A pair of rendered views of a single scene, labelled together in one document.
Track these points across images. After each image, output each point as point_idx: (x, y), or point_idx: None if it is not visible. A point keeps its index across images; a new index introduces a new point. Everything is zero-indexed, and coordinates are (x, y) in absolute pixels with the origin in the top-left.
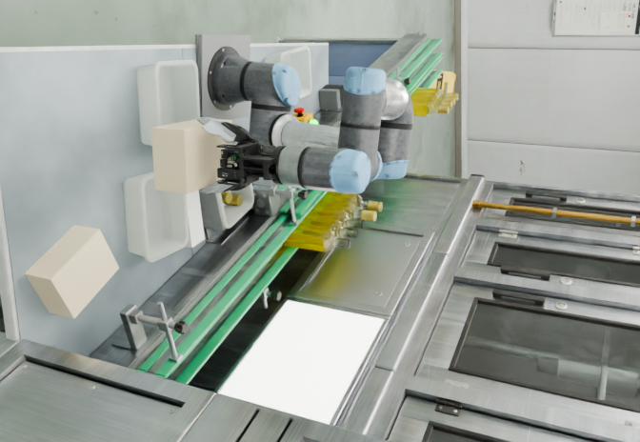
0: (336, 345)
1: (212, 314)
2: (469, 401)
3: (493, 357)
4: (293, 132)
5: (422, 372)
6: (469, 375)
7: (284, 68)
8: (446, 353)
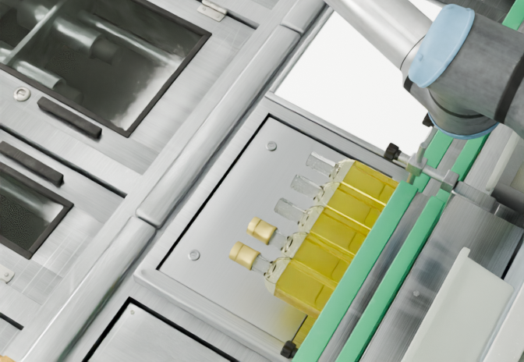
0: (344, 66)
1: (511, 21)
2: None
3: (151, 40)
4: (418, 8)
5: (243, 36)
6: (191, 21)
7: (447, 11)
8: (206, 55)
